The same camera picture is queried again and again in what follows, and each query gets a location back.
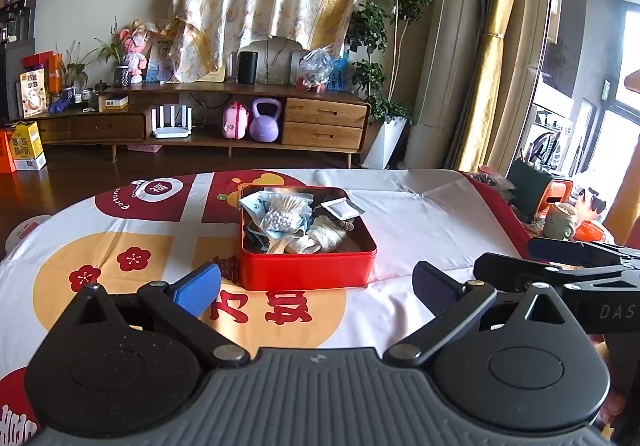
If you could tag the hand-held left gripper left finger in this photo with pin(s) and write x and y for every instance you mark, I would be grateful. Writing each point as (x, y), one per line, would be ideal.
(192, 288)

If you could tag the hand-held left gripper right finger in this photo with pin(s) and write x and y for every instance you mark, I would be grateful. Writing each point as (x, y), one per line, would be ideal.
(437, 288)

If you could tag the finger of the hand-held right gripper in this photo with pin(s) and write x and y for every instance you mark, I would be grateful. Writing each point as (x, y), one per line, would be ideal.
(575, 252)
(505, 270)

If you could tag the white cloth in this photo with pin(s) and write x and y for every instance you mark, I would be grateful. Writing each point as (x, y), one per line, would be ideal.
(282, 243)

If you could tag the blue face mask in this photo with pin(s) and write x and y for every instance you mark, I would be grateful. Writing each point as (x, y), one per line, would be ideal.
(255, 203)

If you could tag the red tin box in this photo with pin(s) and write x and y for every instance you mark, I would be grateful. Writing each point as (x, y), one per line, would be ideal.
(305, 271)

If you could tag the clear bag of cotton swabs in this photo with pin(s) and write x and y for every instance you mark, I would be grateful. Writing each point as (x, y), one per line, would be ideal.
(285, 208)

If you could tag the white sachet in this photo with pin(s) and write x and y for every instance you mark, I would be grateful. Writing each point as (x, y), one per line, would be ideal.
(342, 208)

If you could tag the white knitted glove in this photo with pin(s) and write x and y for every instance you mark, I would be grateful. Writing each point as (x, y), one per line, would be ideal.
(322, 236)

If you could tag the person's right hand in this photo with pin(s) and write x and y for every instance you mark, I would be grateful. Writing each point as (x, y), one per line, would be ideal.
(612, 413)

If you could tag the orange packet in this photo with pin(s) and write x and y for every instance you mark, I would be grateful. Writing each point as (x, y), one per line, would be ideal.
(590, 230)

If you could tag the green mug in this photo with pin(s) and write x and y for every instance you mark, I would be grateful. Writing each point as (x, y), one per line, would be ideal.
(557, 222)

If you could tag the orange plastic stool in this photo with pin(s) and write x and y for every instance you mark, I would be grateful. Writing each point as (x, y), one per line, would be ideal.
(560, 191)

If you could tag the printed tablecloth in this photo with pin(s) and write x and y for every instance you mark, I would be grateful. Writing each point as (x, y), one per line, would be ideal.
(425, 226)

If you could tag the dark green knife block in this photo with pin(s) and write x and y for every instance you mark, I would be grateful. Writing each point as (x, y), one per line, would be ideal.
(522, 186)

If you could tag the dish rack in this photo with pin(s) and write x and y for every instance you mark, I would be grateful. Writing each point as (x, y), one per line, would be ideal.
(552, 136)

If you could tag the pink flat box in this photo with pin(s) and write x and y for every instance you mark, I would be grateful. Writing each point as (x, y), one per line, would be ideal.
(145, 148)

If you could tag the white router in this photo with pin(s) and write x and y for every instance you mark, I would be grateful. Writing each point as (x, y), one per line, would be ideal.
(172, 132)

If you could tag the pink toy case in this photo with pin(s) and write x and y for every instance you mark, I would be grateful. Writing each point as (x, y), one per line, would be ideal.
(235, 122)

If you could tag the purple kettlebell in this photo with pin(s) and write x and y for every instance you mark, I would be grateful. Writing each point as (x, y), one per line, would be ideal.
(264, 126)

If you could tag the tan giraffe figure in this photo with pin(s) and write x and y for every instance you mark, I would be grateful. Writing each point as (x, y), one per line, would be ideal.
(634, 81)

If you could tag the yellow curtain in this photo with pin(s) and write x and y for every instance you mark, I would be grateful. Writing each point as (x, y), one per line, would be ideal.
(492, 76)

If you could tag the small white box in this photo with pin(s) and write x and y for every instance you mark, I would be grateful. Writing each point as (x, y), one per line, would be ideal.
(114, 103)

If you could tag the wooden television cabinet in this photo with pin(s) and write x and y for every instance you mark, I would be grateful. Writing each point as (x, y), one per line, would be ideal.
(322, 114)

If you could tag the yellow carton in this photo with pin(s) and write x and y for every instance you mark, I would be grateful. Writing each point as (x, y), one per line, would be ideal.
(29, 146)

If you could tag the potted orchid plant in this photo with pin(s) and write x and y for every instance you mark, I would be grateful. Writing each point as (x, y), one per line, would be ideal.
(121, 76)

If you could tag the beige covered air conditioner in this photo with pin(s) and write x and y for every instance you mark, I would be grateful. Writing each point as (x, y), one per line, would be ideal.
(445, 51)

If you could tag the black cylinder speaker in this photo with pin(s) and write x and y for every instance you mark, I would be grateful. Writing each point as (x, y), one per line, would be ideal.
(248, 68)

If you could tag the pastel picture card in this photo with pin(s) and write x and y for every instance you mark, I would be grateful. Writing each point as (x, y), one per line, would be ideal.
(159, 61)

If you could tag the orange carton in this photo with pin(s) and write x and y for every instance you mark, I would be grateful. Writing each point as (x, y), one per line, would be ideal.
(7, 151)

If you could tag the blue bottle pack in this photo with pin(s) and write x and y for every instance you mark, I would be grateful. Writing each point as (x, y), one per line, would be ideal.
(341, 74)

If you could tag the pink plush doll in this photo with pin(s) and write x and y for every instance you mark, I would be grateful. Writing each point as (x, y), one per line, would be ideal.
(136, 54)

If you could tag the beige scalloped board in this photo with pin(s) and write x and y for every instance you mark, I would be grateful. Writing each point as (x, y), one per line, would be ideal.
(280, 61)

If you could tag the small potted plant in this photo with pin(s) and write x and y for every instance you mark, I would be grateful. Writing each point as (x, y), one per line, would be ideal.
(72, 71)

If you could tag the yellow snack box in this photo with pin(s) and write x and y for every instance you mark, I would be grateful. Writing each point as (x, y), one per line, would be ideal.
(34, 96)

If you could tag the clear plastic bag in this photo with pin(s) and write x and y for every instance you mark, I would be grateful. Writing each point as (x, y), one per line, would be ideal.
(314, 69)

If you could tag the red gift box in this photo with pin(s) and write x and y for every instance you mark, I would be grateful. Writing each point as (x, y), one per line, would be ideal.
(37, 61)

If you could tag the black cabinet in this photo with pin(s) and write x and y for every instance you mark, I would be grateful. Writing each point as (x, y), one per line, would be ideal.
(15, 71)

